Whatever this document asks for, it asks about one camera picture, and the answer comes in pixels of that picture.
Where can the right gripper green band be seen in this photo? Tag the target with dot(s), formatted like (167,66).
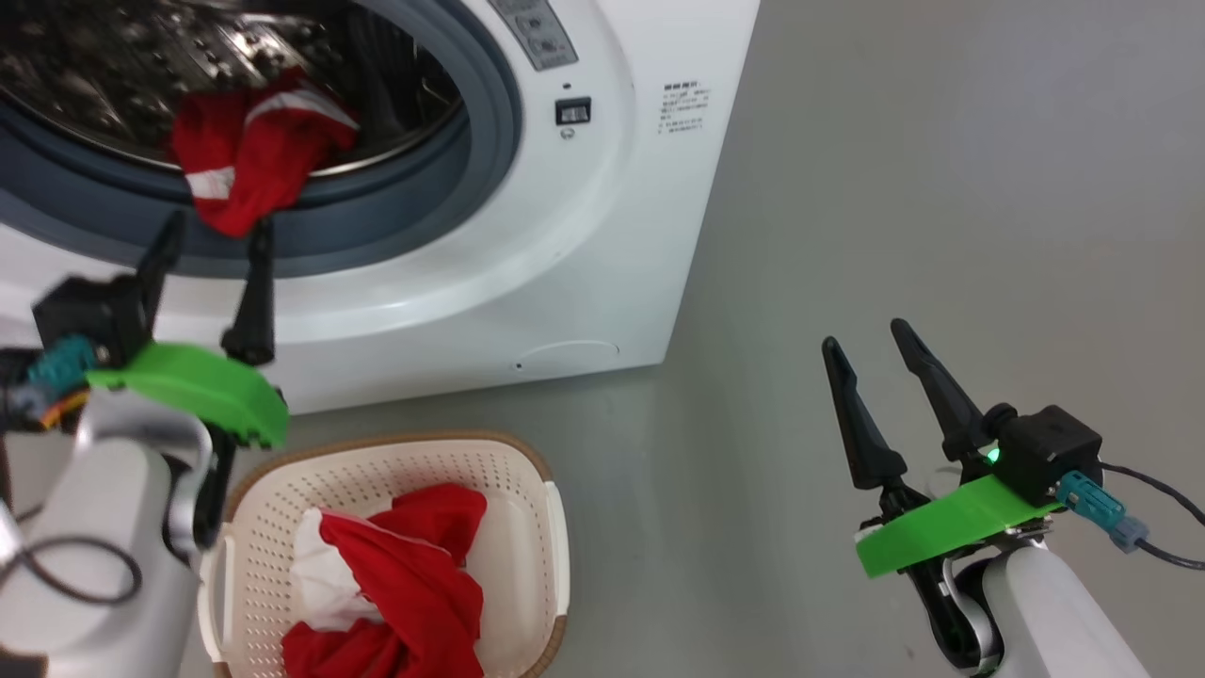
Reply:
(951,532)

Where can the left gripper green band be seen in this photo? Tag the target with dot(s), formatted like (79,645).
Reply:
(198,386)

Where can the red and white garment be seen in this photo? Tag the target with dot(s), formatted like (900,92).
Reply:
(414,584)
(245,160)

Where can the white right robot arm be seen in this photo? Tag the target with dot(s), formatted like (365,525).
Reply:
(1054,621)

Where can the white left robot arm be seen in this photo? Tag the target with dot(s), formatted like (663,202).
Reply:
(104,508)

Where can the grey rubber door gasket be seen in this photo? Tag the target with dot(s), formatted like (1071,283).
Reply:
(490,132)

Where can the white front-load washing machine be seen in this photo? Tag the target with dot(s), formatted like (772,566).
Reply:
(612,235)

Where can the cream perforated laundry basket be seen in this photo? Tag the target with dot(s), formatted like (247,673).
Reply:
(527,527)

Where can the black door latch socket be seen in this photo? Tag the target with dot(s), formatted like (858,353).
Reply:
(573,111)

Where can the steel washer drum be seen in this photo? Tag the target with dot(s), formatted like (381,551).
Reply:
(113,66)

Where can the printed text notice sticker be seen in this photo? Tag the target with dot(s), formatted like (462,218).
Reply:
(685,106)

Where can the grey warning sticker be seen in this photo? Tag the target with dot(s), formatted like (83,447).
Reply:
(537,33)

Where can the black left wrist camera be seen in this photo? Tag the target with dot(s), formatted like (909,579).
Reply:
(89,311)

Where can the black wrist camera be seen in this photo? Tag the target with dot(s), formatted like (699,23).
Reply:
(89,311)
(1050,447)

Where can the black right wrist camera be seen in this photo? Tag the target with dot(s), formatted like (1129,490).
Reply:
(1050,447)

